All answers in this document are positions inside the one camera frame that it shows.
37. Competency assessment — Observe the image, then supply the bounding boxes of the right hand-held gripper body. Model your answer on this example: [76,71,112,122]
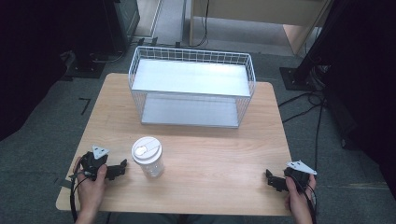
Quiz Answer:
[282,160,318,191]

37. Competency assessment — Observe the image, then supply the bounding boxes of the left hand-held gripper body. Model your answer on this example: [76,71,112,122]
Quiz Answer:
[79,145,110,182]

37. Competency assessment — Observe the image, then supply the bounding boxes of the person's right hand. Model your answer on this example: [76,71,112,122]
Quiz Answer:
[284,175,318,219]

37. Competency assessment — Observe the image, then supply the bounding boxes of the person's left hand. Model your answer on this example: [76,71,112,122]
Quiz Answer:
[75,156,108,216]

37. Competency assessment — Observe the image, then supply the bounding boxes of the clear cup with white lid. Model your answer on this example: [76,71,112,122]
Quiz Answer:
[131,136,165,179]

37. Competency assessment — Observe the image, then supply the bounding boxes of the person's dark trousers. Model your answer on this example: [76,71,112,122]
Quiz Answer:
[107,212,250,224]

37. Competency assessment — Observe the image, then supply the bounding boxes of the black flat stand base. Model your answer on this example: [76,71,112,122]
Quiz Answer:
[64,51,108,80]

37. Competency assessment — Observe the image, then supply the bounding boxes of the dark curtain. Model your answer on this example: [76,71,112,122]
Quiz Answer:
[298,0,396,200]
[0,0,82,142]

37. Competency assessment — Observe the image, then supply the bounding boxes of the dark cabinet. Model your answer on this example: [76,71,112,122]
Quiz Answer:
[73,0,141,57]

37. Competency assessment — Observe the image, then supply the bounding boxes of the beige wooden desk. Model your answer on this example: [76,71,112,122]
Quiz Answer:
[188,0,332,56]

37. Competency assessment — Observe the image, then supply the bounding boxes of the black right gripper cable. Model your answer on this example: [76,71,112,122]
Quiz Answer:
[292,175,319,224]

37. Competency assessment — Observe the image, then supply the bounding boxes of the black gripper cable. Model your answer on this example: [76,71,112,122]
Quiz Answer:
[68,157,94,224]
[292,175,319,224]

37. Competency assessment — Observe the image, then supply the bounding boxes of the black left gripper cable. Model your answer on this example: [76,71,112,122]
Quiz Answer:
[68,157,94,224]

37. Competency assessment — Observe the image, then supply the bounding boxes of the black floor cables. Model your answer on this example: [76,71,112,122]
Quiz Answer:
[277,90,328,172]

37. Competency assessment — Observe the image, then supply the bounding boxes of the black stand base plate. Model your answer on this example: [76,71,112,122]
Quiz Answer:
[278,66,327,92]

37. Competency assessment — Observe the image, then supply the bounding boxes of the white wire two-tier shelf rack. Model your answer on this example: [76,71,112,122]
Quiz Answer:
[128,46,257,130]

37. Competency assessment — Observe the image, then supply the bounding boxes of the black hanging cable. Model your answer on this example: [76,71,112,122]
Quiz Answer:
[190,0,210,49]

